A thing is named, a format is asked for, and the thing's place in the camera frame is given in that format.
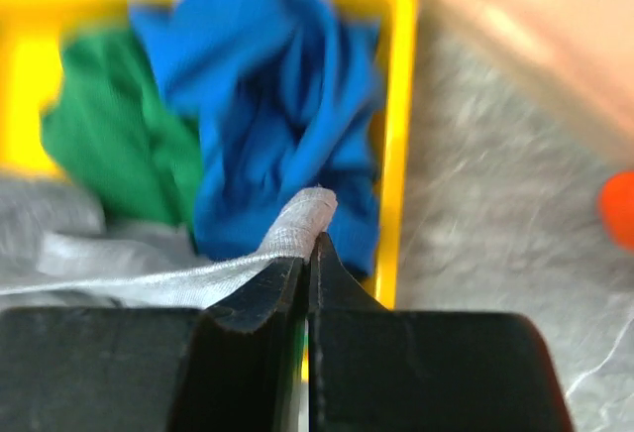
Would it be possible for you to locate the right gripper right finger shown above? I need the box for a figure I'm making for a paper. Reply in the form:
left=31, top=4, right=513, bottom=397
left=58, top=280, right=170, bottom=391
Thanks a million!
left=307, top=234, right=385, bottom=431

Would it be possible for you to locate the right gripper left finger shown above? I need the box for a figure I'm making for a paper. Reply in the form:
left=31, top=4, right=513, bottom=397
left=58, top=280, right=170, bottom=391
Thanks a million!
left=168, top=258, right=305, bottom=431

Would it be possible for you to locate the grey tank top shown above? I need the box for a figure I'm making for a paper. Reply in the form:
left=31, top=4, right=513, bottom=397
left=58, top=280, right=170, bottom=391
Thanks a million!
left=1, top=175, right=337, bottom=310

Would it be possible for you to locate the blue shirt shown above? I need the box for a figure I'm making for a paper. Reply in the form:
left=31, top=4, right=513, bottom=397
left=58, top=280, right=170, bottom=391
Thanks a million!
left=129, top=0, right=383, bottom=274

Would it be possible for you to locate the green shirt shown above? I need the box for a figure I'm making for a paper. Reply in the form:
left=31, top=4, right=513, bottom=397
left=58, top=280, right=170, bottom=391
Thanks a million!
left=41, top=27, right=202, bottom=227

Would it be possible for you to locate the orange shirt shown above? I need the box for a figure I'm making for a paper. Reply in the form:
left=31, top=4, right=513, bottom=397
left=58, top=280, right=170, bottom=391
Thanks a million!
left=597, top=170, right=634, bottom=251

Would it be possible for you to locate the right wooden clothes rack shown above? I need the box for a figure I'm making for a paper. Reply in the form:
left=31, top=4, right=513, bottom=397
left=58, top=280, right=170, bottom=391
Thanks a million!
left=400, top=0, right=634, bottom=156

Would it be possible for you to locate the yellow plastic tray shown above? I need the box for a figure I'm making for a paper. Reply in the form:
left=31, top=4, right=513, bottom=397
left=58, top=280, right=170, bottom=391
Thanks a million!
left=1, top=0, right=419, bottom=308

